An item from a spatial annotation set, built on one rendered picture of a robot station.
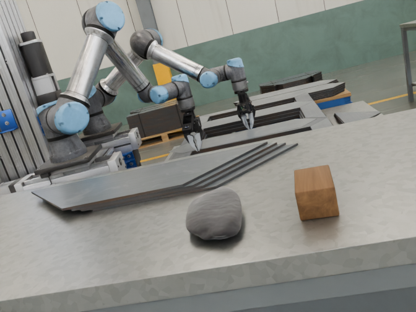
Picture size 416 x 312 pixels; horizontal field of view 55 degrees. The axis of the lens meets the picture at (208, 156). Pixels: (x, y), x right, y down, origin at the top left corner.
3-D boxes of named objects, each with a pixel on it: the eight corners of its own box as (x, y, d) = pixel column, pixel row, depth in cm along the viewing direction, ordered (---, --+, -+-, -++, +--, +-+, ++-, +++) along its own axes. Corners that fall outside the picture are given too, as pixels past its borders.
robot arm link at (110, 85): (80, 98, 216) (141, 23, 193) (95, 92, 230) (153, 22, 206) (95, 114, 217) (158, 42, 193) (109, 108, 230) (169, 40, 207)
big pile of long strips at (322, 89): (338, 84, 300) (337, 76, 299) (350, 92, 263) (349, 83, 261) (235, 108, 315) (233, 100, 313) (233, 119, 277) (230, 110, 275)
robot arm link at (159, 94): (148, 106, 181) (167, 99, 187) (161, 104, 172) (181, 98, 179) (143, 88, 179) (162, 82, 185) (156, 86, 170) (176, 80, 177)
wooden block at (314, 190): (298, 195, 72) (293, 169, 71) (333, 190, 70) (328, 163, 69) (300, 221, 63) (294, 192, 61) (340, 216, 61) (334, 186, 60)
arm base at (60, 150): (45, 166, 158) (36, 142, 156) (57, 155, 173) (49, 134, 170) (81, 156, 158) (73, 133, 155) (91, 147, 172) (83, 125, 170)
